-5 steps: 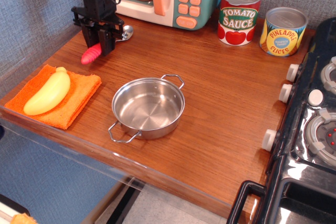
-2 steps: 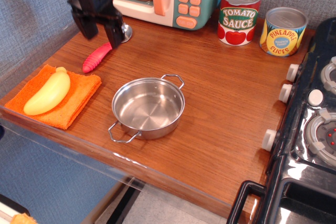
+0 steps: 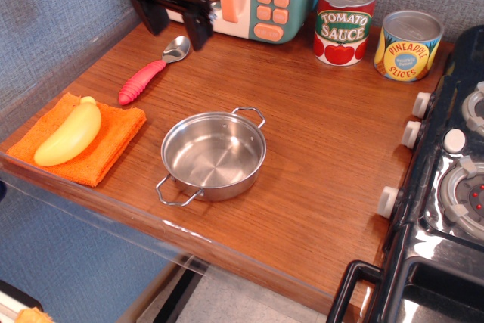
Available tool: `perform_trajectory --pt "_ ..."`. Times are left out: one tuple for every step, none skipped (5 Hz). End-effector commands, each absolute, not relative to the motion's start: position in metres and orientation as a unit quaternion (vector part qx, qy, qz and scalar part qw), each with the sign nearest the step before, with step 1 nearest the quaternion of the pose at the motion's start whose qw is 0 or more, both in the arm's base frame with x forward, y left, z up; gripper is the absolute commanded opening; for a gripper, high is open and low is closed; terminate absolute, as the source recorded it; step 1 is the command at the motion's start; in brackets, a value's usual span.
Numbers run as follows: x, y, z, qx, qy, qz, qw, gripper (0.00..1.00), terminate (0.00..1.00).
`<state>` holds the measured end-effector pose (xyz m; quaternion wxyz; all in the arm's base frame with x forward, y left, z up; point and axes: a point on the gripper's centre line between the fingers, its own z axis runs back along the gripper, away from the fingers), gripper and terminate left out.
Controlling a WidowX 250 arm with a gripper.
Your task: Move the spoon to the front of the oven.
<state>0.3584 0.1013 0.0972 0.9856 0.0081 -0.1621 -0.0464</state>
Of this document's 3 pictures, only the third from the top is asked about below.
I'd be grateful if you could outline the red handled metal spoon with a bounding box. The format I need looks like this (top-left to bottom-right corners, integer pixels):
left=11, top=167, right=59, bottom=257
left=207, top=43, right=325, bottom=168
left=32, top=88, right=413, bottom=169
left=118, top=36, right=191, bottom=106

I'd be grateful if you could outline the stainless steel pot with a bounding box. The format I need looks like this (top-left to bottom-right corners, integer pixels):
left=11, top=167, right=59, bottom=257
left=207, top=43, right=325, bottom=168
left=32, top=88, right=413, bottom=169
left=156, top=107, right=267, bottom=207

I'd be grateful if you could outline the yellow toy banana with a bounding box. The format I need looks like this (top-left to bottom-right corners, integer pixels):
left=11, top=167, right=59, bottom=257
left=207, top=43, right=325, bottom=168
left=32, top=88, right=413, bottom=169
left=33, top=96, right=101, bottom=166

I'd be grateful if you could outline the tomato sauce can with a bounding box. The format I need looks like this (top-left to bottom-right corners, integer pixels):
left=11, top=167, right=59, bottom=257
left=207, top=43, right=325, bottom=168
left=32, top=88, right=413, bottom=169
left=313, top=0, right=376, bottom=67

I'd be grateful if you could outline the orange folded cloth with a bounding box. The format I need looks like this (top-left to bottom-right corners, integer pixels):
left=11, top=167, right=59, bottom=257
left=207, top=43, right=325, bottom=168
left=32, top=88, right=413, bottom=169
left=6, top=93, right=147, bottom=187

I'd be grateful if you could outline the pineapple slices can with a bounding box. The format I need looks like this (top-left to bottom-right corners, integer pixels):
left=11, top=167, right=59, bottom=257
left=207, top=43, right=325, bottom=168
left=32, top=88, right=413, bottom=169
left=374, top=10, right=444, bottom=82

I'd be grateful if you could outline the white stove knob back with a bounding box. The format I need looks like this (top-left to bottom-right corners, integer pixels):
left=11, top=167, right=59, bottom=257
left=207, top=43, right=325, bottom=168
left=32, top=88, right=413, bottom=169
left=412, top=92, right=432, bottom=119

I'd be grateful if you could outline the white stove knob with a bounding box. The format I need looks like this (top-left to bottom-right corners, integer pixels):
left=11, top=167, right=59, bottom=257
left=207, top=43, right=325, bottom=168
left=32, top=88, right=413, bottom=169
left=401, top=121, right=421, bottom=149
left=412, top=92, right=432, bottom=119
left=377, top=186, right=399, bottom=219

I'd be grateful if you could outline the white stove knob middle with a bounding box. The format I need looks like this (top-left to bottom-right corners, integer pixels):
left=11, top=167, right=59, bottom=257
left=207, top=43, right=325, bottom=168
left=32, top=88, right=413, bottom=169
left=401, top=121, right=421, bottom=149

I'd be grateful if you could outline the white stove knob front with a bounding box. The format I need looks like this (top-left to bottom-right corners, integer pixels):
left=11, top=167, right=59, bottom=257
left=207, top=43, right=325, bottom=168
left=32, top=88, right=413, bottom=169
left=377, top=186, right=399, bottom=219

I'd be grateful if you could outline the orange object bottom corner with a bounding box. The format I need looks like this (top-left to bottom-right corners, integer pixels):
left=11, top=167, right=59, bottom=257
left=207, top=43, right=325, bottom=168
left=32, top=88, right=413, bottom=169
left=14, top=307, right=54, bottom=323

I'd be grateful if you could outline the black toy stove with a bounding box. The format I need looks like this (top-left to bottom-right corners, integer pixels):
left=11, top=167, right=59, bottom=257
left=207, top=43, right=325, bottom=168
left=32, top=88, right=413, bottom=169
left=327, top=26, right=483, bottom=322

